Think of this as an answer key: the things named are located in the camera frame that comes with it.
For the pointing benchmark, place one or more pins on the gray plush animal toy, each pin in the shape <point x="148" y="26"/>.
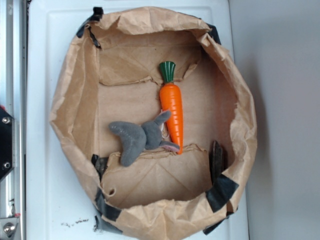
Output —
<point x="137" y="138"/>

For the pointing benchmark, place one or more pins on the brown paper bag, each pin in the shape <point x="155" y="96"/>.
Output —
<point x="111" y="73"/>

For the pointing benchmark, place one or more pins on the orange plastic toy carrot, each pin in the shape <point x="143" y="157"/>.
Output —
<point x="171" y="100"/>

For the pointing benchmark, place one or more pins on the black tape strip right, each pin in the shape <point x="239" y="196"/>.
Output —
<point x="221" y="192"/>

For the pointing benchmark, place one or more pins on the black tape strip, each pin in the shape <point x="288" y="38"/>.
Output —
<point x="110" y="212"/>
<point x="97" y="14"/>
<point x="221" y="192"/>

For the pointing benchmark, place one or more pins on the black tape strip left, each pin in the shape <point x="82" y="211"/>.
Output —
<point x="110" y="212"/>

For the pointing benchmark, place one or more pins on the black tape strip top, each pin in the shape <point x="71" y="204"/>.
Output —
<point x="97" y="14"/>

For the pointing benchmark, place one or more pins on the black metal bracket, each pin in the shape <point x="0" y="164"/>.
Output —
<point x="7" y="162"/>

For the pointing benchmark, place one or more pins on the silver aluminum frame rail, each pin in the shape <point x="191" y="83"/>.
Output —
<point x="13" y="86"/>

